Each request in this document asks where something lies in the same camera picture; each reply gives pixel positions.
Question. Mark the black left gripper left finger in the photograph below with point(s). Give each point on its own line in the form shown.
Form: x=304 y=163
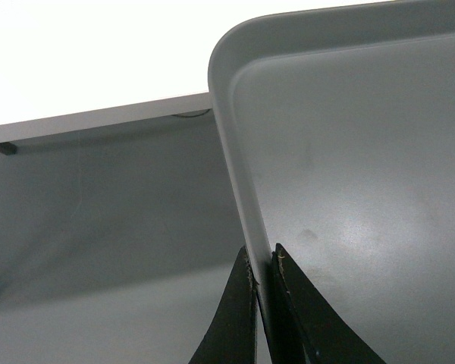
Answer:
x=231 y=336

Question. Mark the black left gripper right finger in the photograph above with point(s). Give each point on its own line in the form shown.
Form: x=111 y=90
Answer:
x=308 y=329

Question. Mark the grey-green rectangular tray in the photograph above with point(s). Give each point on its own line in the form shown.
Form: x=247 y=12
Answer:
x=338 y=129

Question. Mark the white checkout counter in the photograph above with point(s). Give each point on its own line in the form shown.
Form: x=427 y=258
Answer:
x=73 y=65

